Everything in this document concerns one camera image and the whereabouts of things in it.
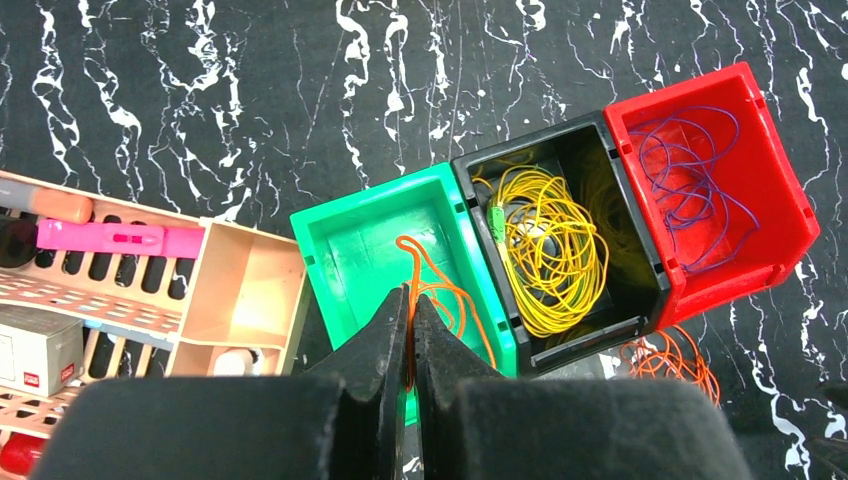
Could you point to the red plastic bin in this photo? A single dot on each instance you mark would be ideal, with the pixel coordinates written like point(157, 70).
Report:
point(719, 196)

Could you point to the black plastic bin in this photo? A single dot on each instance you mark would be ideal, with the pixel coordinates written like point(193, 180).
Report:
point(565, 241)

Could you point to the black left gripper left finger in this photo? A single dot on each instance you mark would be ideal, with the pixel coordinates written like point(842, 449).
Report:
point(341, 419)

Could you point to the green plastic bin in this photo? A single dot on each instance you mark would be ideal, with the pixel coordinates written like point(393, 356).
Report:
point(352, 259)

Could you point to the pink marker pen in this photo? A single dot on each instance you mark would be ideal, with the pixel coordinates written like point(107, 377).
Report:
point(120, 238)

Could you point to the white box in organizer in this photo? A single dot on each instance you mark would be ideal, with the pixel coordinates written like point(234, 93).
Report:
point(41, 351)

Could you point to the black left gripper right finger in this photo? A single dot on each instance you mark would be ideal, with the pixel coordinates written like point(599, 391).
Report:
point(478, 424)

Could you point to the pink plastic file organizer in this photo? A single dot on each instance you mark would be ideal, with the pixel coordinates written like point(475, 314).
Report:
point(167, 316)

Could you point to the red black bottle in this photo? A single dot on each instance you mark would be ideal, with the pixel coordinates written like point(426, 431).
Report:
point(20, 453)

